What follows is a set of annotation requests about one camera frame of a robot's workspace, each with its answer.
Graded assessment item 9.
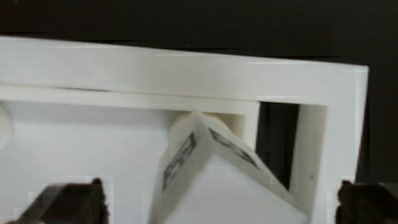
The white table leg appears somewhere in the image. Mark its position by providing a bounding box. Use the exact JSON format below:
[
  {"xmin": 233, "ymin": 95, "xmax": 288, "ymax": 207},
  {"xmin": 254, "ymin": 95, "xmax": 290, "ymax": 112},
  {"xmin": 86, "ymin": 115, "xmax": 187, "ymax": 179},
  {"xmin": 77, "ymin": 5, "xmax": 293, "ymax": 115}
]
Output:
[{"xmin": 148, "ymin": 112, "xmax": 308, "ymax": 224}]

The white square table top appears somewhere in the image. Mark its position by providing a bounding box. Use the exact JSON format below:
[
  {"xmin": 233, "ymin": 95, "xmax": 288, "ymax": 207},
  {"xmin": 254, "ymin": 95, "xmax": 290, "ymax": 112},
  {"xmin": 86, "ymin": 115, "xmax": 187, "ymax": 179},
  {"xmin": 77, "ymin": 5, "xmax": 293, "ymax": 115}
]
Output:
[{"xmin": 0, "ymin": 84, "xmax": 263, "ymax": 224}]

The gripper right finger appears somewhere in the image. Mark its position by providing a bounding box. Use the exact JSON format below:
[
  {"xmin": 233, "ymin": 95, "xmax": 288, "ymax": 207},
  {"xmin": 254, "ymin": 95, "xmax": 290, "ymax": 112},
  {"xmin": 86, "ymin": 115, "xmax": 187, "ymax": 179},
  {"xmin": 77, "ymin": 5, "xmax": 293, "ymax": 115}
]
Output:
[{"xmin": 336, "ymin": 181, "xmax": 398, "ymax": 224}]

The white U-shaped fence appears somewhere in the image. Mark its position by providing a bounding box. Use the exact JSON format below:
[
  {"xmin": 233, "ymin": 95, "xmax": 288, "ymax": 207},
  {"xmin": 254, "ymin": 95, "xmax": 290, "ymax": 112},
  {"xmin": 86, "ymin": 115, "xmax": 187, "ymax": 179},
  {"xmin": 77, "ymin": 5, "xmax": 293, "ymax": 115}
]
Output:
[{"xmin": 0, "ymin": 37, "xmax": 368, "ymax": 224}]

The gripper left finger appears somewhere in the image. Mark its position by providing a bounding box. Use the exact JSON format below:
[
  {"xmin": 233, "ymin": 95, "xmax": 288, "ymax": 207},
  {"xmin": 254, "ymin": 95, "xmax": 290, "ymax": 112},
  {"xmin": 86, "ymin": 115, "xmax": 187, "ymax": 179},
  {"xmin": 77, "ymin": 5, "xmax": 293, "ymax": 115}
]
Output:
[{"xmin": 14, "ymin": 178, "xmax": 109, "ymax": 224}]

